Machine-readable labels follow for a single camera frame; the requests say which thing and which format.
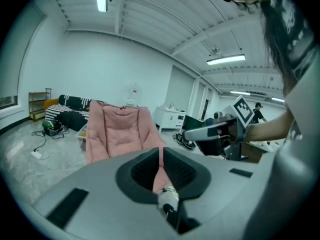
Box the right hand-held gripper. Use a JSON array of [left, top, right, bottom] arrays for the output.
[[181, 95, 256, 162]]

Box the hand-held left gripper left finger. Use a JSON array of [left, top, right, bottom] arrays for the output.
[[32, 147, 181, 240]]

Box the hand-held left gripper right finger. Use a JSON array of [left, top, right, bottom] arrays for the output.
[[162, 146, 260, 240]]

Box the clear plastic storage box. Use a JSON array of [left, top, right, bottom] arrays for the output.
[[75, 124, 89, 142]]

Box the person's right forearm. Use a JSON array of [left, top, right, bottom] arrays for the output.
[[246, 106, 296, 145]]

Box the dark green partition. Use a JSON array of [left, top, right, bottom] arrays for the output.
[[184, 115, 207, 130]]

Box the white cabinet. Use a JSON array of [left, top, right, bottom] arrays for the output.
[[155, 105, 188, 135]]

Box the dark wooden table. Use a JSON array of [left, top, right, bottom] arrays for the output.
[[241, 138, 276, 164]]

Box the pink lounge chair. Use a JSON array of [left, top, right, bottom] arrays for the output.
[[84, 99, 180, 195]]

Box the white water dispenser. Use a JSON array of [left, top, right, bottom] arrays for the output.
[[121, 82, 144, 109]]

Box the green black bag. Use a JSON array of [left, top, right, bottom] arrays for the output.
[[41, 120, 64, 137]]

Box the black white striped sofa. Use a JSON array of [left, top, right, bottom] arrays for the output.
[[44, 94, 108, 133]]

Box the person's patterned shirt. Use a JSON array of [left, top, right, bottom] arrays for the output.
[[259, 0, 320, 150]]

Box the black device with cables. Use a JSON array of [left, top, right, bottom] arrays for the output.
[[174, 132, 198, 150]]

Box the black tangled cable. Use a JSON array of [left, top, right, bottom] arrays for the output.
[[31, 125, 71, 153]]

